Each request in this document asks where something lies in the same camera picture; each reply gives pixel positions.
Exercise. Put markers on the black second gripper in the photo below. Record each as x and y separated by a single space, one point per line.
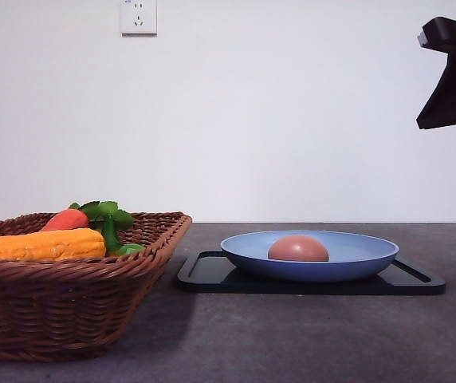
440 110

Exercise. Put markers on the blue plate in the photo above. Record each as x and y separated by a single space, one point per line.
351 256

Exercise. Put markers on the brown egg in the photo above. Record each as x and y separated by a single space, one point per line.
298 248

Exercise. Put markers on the brown wicker basket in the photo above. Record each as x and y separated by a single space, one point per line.
78 309

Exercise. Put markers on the black tray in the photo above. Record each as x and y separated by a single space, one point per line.
207 272

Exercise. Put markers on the green toy vegetable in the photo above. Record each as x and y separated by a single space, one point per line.
128 248

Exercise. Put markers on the red toy carrot with leaves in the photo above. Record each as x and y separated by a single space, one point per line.
105 217

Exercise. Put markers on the orange toy corn cob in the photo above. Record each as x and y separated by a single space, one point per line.
68 243

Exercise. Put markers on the white wall socket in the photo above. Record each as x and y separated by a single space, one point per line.
138 19

